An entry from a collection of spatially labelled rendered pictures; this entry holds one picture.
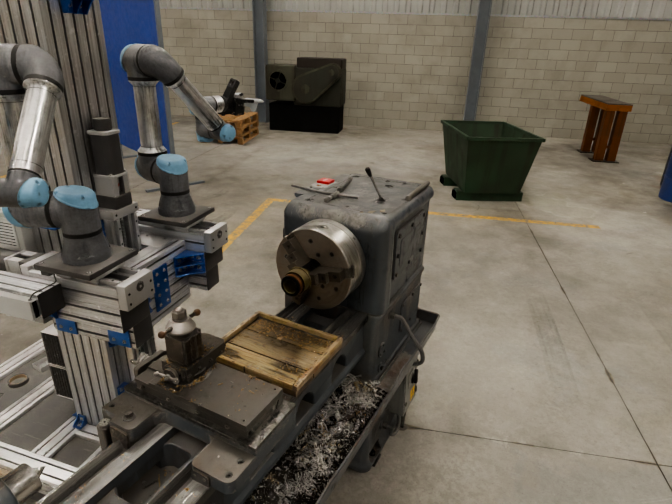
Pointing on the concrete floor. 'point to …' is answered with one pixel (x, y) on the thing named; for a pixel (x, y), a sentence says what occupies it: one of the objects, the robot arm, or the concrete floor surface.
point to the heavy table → (604, 127)
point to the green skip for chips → (487, 159)
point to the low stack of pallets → (243, 125)
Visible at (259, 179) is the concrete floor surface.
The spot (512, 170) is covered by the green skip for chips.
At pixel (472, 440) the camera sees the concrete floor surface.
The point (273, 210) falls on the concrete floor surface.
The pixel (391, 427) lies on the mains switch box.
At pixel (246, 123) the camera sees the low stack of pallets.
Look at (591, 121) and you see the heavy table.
